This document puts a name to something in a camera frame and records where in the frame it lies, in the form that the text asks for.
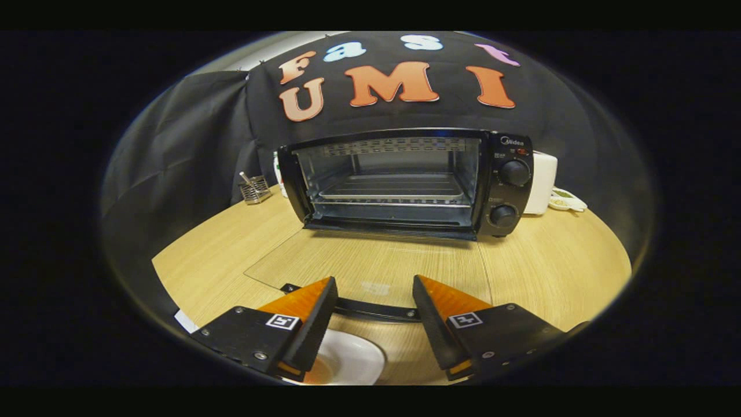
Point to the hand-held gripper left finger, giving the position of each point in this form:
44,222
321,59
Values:
315,324

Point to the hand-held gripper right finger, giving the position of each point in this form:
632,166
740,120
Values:
431,324

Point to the black toaster oven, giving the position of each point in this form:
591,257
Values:
512,197

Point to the white plate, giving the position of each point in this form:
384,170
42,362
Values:
356,359

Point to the white paper sheet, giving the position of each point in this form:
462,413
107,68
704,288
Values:
186,321

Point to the metal mesh utensil holder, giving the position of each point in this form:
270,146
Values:
256,191

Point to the white bottle with label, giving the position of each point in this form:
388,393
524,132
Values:
279,174

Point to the white appliance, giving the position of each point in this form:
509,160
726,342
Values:
543,185

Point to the small white dish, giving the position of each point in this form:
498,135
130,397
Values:
567,201

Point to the black backdrop cloth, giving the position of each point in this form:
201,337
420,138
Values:
191,145

